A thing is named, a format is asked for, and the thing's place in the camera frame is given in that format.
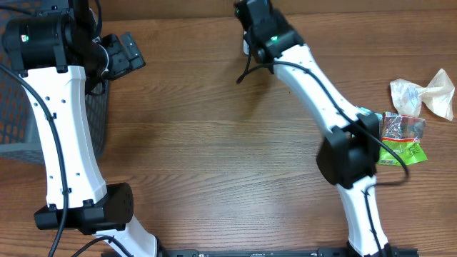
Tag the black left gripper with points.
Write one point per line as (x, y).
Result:
(124, 63)

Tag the teal tissue packet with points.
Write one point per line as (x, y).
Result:
(367, 112)

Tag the green snack packet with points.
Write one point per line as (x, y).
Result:
(403, 134)

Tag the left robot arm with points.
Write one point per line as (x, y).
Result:
(59, 57)

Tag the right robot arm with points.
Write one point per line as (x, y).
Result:
(350, 148)

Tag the white barcode scanner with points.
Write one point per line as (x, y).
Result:
(245, 48)

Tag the dark grey plastic basket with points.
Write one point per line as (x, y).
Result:
(19, 134)

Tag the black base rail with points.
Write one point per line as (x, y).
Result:
(321, 252)

